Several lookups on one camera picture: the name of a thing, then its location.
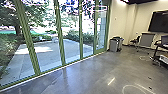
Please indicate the green framed glass door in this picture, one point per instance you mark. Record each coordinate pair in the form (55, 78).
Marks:
(107, 26)

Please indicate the grey trash bin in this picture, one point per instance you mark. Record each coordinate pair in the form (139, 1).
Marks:
(113, 45)

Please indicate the dark trash bin blue rim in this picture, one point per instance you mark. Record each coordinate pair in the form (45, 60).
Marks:
(120, 41)

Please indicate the black mesh swivel chair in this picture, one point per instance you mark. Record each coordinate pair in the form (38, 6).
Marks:
(134, 40)

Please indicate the grey panel on stand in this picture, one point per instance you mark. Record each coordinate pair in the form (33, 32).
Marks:
(146, 40)

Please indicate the green framed window wall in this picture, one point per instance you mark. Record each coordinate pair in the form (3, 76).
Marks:
(28, 43)

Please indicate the black wall television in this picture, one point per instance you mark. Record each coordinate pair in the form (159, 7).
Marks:
(159, 20)

